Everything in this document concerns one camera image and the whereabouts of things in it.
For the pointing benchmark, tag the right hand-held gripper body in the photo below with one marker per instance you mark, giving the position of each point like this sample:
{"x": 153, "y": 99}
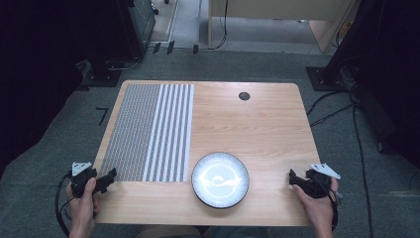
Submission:
{"x": 317, "y": 185}

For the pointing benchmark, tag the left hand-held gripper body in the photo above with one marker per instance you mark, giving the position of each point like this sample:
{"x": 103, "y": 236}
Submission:
{"x": 80, "y": 177}

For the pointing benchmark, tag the person's right hand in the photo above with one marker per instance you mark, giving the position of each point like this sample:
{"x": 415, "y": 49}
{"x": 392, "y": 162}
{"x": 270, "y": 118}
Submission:
{"x": 317, "y": 210}

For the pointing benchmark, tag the person's left hand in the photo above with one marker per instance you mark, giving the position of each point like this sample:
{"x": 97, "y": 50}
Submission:
{"x": 82, "y": 206}

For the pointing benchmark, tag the grey striped woven placemat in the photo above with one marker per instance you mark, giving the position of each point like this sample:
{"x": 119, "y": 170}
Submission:
{"x": 148, "y": 132}

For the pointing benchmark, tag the white plate with dark rim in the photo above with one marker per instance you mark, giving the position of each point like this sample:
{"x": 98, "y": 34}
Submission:
{"x": 220, "y": 180}

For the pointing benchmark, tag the black round table grommet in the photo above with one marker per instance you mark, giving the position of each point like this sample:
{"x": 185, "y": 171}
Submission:
{"x": 244, "y": 96}

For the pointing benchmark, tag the person's legs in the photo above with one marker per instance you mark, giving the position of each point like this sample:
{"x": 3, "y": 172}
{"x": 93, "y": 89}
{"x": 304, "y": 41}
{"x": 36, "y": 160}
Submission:
{"x": 198, "y": 232}

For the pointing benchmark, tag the dark curtain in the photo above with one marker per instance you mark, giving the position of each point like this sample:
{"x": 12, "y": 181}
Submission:
{"x": 39, "y": 66}
{"x": 389, "y": 66}

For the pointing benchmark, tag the black tape strip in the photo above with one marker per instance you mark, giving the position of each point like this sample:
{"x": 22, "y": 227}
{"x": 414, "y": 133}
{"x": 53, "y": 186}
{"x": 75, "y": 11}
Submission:
{"x": 195, "y": 49}
{"x": 170, "y": 47}

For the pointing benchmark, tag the dark equipment cabinet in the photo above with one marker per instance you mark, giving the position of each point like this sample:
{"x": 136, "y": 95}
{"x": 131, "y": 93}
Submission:
{"x": 142, "y": 20}

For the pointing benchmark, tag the light wooden desk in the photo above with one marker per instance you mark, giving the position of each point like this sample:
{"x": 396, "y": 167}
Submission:
{"x": 277, "y": 10}

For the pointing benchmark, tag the black stand base plate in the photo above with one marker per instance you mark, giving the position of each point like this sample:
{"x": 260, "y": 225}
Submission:
{"x": 325, "y": 79}
{"x": 100, "y": 77}

